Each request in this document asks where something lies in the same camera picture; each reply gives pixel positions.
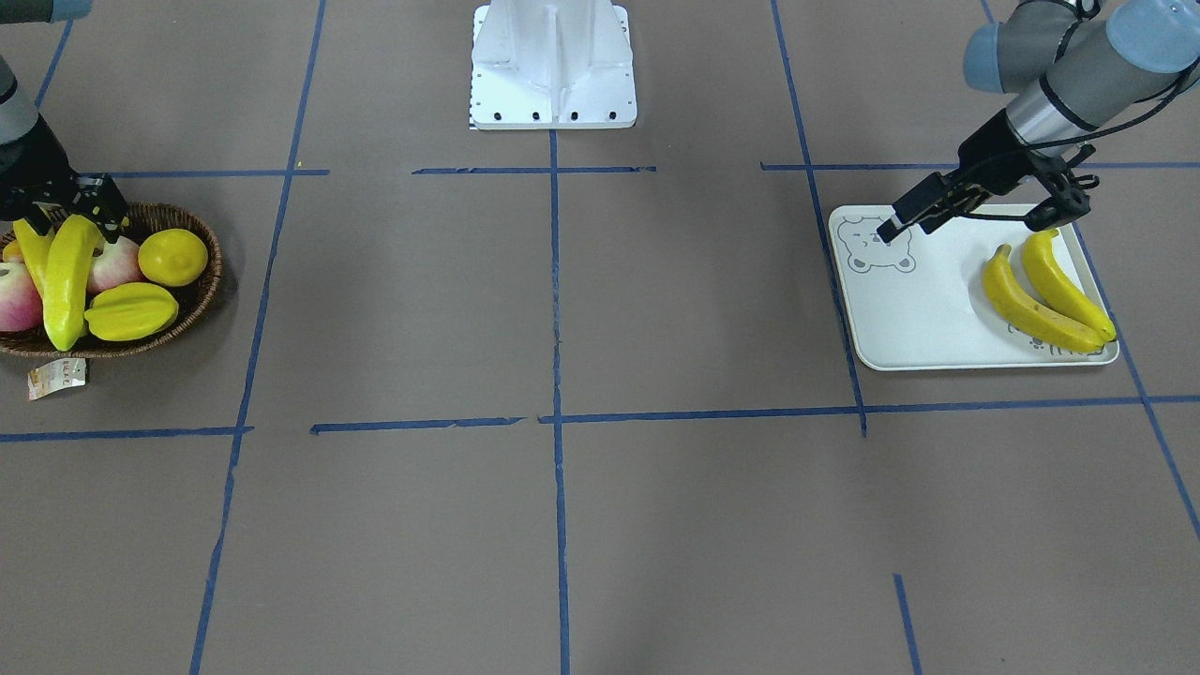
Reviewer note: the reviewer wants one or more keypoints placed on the white bear tray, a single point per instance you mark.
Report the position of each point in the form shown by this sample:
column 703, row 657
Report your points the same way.
column 918, row 303

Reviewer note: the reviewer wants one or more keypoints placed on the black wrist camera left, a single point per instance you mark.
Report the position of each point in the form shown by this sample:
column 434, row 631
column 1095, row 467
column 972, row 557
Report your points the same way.
column 1067, row 193

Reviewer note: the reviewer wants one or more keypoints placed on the brown woven wicker basket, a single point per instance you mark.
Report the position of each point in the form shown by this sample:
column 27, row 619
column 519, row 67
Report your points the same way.
column 194, row 300

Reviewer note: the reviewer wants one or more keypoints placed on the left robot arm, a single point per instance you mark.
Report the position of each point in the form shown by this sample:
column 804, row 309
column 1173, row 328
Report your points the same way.
column 1069, row 72

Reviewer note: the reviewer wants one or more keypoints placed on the yellow banana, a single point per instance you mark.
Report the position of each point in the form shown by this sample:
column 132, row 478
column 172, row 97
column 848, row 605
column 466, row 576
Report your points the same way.
column 68, row 266
column 1019, row 309
column 1057, row 289
column 36, row 256

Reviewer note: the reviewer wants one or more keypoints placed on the pink white peach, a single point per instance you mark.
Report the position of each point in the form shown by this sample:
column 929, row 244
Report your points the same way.
column 21, row 304

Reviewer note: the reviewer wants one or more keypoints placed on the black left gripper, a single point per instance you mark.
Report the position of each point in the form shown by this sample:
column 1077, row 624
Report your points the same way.
column 984, row 148

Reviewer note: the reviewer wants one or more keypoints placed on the yellow red mango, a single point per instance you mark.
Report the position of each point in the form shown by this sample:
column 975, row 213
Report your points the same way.
column 12, row 253

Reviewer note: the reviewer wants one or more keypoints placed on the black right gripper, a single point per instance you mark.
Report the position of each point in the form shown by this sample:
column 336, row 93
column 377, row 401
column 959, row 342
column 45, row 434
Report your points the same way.
column 31, row 169

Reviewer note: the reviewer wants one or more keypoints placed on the paper label tag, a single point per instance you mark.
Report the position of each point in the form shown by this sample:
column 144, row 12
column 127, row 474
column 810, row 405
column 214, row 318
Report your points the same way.
column 51, row 378

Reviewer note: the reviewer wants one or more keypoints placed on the yellow lemon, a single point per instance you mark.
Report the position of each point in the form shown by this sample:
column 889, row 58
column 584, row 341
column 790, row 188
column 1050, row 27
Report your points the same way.
column 173, row 258

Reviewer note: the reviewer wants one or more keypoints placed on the red white apple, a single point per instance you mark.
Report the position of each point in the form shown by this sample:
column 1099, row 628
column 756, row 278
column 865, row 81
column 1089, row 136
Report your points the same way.
column 114, row 264

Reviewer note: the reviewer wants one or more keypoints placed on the white camera stand base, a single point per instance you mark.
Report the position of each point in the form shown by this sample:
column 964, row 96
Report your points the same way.
column 552, row 65

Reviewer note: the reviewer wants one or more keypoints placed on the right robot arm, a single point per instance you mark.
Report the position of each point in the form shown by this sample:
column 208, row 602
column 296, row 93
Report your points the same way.
column 19, row 109

